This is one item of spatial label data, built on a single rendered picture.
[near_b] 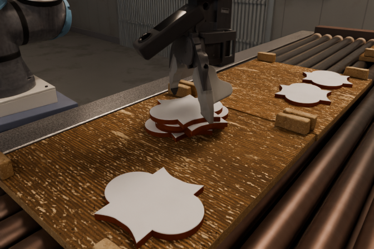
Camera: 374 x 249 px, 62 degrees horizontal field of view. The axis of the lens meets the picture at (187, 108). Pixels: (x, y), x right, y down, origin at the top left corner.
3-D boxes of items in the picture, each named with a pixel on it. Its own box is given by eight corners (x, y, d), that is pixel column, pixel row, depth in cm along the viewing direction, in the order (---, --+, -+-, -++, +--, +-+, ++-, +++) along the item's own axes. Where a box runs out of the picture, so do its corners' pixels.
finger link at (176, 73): (195, 91, 64) (209, 61, 56) (168, 95, 61) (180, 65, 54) (190, 79, 65) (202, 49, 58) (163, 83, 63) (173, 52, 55)
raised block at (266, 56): (256, 60, 102) (257, 51, 101) (259, 59, 103) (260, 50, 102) (273, 63, 98) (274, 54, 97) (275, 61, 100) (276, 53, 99)
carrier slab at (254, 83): (172, 96, 76) (172, 89, 75) (255, 63, 105) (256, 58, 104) (316, 142, 55) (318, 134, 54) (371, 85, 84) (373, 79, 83)
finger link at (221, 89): (244, 114, 49) (229, 60, 50) (211, 121, 47) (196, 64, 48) (235, 118, 52) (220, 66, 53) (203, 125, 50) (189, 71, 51)
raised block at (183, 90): (167, 93, 73) (167, 82, 72) (172, 91, 74) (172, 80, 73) (186, 99, 69) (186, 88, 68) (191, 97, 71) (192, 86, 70)
